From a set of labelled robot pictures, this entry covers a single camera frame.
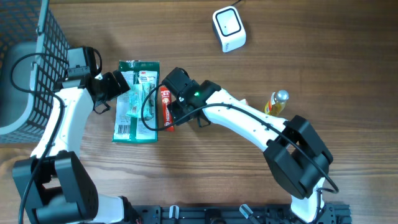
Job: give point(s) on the grey plastic mesh basket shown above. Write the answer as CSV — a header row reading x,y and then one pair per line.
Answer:
x,y
33,51

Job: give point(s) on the red Nescafe coffee stick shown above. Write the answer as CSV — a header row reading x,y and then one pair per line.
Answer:
x,y
166,100

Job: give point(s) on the white barcode scanner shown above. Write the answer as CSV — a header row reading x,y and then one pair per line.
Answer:
x,y
228,28

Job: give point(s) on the teal snack bar wrapper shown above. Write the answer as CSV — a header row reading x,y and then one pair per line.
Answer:
x,y
137,95

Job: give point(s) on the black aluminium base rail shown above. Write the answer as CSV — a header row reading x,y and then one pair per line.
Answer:
x,y
270,214

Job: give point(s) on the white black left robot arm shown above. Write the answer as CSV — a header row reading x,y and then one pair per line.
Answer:
x,y
53,184

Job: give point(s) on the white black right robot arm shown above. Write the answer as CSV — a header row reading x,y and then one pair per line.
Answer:
x,y
297,157

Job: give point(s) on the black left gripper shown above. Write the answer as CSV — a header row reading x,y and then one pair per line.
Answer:
x,y
114,89

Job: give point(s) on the green 3M sponge package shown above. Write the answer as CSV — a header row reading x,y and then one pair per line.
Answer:
x,y
133,130

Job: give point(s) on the yellow oil bottle silver cap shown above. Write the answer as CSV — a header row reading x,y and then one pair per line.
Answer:
x,y
276,103

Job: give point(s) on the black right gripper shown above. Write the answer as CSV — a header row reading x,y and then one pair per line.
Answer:
x,y
179,116

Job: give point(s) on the red white juice carton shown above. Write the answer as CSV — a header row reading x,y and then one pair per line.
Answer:
x,y
244,101

